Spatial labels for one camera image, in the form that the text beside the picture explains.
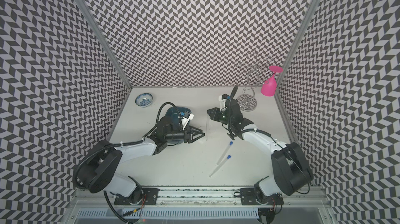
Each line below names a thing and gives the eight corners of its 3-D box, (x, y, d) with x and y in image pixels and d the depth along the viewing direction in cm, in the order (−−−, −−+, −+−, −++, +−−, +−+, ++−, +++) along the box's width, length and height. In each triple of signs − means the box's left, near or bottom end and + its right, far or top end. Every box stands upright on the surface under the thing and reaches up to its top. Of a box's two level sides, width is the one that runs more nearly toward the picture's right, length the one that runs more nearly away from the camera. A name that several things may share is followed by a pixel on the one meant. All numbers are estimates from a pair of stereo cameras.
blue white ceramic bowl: (136, 109, 108) (133, 104, 104) (140, 96, 115) (138, 91, 111) (151, 109, 108) (148, 104, 104) (154, 96, 115) (152, 91, 111)
